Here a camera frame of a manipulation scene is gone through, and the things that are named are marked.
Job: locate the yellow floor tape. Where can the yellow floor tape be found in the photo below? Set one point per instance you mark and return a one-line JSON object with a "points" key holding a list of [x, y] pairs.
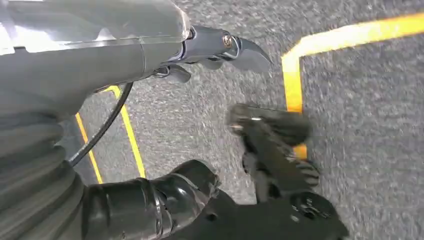
{"points": [[89, 152], [132, 139], [293, 89]]}

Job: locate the ribbed grey left robot arm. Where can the ribbed grey left robot arm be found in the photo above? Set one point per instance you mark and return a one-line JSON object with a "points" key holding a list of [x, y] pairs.
{"points": [[26, 182]]}

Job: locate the black robot leg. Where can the black robot leg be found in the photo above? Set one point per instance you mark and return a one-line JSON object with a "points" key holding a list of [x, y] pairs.
{"points": [[232, 219]]}

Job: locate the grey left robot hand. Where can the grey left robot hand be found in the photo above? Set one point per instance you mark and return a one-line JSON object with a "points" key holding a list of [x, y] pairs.
{"points": [[82, 43]]}

